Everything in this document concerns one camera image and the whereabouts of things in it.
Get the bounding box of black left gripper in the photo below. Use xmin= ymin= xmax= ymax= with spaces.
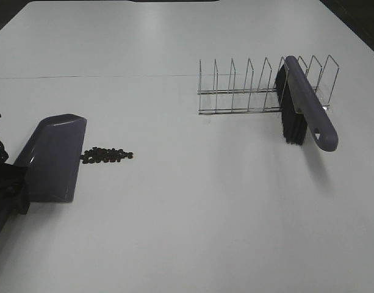
xmin=0 ymin=164 xmax=30 ymax=215

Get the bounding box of purple plastic dustpan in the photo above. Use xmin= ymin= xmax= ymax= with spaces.
xmin=0 ymin=114 xmax=88 ymax=245

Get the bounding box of pile of coffee beans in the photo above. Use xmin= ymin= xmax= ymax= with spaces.
xmin=80 ymin=147 xmax=134 ymax=164

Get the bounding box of purple brush with black bristles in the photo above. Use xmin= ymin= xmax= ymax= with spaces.
xmin=275 ymin=56 xmax=339 ymax=152

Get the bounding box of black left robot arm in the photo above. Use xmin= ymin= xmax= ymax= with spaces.
xmin=0 ymin=114 xmax=30 ymax=215

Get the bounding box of chrome wire dish rack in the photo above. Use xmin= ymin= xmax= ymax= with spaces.
xmin=197 ymin=54 xmax=340 ymax=115

